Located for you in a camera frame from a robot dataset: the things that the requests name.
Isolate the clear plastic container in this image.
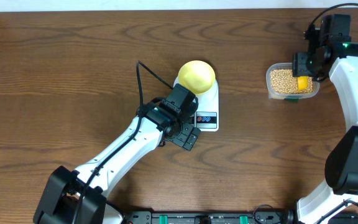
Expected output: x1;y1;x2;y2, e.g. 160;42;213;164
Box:
266;63;319;101

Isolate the soybeans pile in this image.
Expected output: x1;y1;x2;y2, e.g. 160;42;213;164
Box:
270;69;313;94

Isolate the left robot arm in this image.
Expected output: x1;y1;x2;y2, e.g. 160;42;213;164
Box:
33;84;200;223

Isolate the white digital kitchen scale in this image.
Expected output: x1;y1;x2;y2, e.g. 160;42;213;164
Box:
172;76;220;133

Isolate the black mounting rail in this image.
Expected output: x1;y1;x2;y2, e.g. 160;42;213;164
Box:
122;209;294;224

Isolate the yellow measuring scoop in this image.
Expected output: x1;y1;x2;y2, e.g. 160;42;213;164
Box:
297;76;309;91

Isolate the yellow bowl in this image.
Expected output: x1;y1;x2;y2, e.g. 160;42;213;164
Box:
178;60;216;95

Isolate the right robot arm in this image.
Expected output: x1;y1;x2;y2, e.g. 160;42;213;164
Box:
292;14;358;223

